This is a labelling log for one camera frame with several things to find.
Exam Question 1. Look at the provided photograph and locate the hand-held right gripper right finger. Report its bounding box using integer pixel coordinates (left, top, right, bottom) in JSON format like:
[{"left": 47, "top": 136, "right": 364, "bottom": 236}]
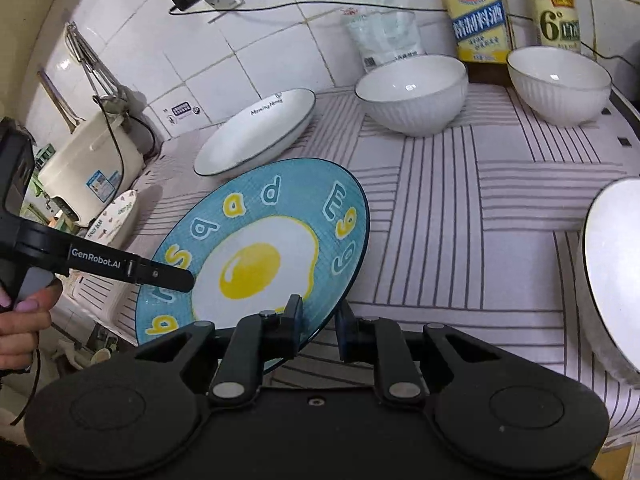
[{"left": 336, "top": 305, "right": 506, "bottom": 406}]

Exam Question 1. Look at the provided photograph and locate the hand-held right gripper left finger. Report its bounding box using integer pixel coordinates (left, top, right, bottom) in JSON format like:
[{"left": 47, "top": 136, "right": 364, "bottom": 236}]
[{"left": 132, "top": 294, "right": 306, "bottom": 408}]

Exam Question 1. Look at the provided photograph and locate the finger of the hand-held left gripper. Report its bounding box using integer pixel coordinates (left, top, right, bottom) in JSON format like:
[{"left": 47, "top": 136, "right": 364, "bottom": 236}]
[{"left": 126, "top": 256, "right": 195, "bottom": 294}]

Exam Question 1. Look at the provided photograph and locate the carrot print plate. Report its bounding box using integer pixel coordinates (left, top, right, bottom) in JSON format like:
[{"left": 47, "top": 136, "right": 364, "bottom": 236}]
[{"left": 86, "top": 189, "right": 140, "bottom": 243}]

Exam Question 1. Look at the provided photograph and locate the blue fried egg print plate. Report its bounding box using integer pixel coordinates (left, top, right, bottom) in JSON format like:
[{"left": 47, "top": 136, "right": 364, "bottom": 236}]
[{"left": 135, "top": 158, "right": 371, "bottom": 375}]

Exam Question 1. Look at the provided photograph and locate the white ribbed bowl dark rim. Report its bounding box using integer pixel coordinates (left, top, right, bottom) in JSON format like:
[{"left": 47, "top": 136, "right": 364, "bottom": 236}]
[
  {"left": 506, "top": 46, "right": 613, "bottom": 127},
  {"left": 575, "top": 177, "right": 640, "bottom": 376},
  {"left": 354, "top": 54, "right": 469, "bottom": 137}
]

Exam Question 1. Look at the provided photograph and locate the person's left hand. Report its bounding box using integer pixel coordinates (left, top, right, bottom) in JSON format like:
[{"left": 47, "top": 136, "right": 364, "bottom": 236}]
[{"left": 0, "top": 282, "right": 62, "bottom": 373}]

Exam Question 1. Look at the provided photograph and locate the white plastic basket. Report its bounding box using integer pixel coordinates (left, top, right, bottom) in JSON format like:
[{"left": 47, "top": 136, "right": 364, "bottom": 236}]
[{"left": 57, "top": 267, "right": 148, "bottom": 343}]

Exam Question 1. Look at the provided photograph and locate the white rice cooker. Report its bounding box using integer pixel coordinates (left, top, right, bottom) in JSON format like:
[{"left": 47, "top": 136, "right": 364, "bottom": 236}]
[{"left": 37, "top": 92, "right": 146, "bottom": 227}]

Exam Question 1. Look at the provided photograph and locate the white oval plate dark rim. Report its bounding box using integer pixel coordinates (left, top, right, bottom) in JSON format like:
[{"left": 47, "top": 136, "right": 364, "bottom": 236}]
[{"left": 193, "top": 88, "right": 317, "bottom": 177}]

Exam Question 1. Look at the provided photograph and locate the striped table mat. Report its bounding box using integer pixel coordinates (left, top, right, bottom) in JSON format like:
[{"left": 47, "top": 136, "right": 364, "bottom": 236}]
[{"left": 105, "top": 80, "right": 640, "bottom": 436}]

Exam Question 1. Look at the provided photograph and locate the white plastic packet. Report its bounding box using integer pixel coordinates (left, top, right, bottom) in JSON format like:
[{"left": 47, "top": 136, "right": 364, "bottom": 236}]
[{"left": 341, "top": 0, "right": 427, "bottom": 72}]

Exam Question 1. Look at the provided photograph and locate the yellow label cooking wine bottle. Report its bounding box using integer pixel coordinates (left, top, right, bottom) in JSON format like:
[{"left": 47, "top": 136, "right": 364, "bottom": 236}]
[{"left": 434, "top": 0, "right": 516, "bottom": 65}]

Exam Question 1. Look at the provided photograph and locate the clear vinegar bottle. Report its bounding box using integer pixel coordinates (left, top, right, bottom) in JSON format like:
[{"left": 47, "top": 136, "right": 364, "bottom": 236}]
[{"left": 522, "top": 0, "right": 583, "bottom": 56}]

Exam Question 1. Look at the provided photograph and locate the black wrist strap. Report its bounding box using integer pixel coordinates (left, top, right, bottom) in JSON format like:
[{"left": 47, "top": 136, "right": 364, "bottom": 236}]
[{"left": 10, "top": 357, "right": 42, "bottom": 427}]

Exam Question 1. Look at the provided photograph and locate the wall sticker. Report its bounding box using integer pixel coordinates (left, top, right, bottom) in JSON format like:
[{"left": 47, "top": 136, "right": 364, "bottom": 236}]
[{"left": 165, "top": 102, "right": 202, "bottom": 123}]

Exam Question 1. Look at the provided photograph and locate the black power cable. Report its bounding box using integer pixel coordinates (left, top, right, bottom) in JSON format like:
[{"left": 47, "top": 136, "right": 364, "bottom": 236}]
[{"left": 207, "top": 1, "right": 640, "bottom": 68}]

